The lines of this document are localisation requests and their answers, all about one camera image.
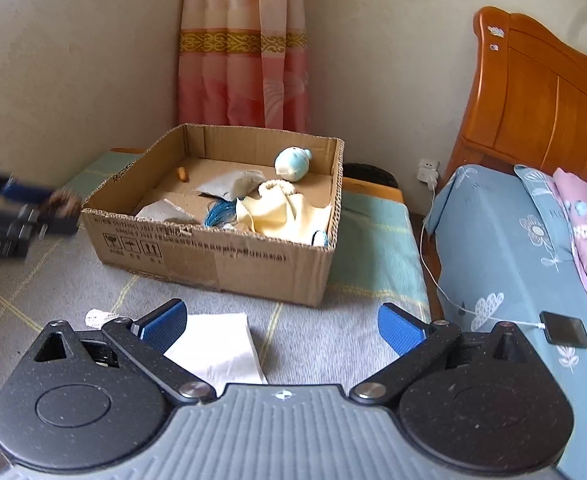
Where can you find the white folded tissue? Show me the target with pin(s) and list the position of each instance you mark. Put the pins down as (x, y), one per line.
(219, 349)

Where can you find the wooden bed headboard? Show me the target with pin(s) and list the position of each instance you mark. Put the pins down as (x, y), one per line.
(528, 100)

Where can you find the black smartphone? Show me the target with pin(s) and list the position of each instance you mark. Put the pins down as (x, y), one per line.
(564, 331)

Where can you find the white wall charger plug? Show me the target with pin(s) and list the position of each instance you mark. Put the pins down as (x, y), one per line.
(428, 173)

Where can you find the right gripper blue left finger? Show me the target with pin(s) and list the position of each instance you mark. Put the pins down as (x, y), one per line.
(143, 342)

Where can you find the grey and teal checked mat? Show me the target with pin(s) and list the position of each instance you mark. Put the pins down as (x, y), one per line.
(376, 260)

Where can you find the grey fabric sachet bag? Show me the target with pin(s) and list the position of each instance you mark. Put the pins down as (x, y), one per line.
(232, 186)

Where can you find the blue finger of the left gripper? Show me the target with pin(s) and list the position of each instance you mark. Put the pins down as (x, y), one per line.
(25, 193)

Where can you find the white printed card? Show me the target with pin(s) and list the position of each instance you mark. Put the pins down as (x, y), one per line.
(96, 319)

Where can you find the pink patterned curtain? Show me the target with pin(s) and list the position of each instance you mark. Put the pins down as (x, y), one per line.
(244, 63)

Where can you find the cream cloth pouch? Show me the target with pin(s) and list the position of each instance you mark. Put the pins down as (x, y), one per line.
(286, 217)

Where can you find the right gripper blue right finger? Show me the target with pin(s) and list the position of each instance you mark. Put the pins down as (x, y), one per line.
(421, 348)

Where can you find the open cardboard box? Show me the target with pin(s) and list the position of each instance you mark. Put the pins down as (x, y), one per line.
(228, 261)

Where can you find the black waste bin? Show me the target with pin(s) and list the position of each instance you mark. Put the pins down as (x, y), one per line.
(369, 173)

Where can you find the blue floral bed sheet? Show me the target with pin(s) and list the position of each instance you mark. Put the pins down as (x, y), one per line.
(506, 250)

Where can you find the white and blue plush toy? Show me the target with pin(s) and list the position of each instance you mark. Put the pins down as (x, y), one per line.
(293, 163)

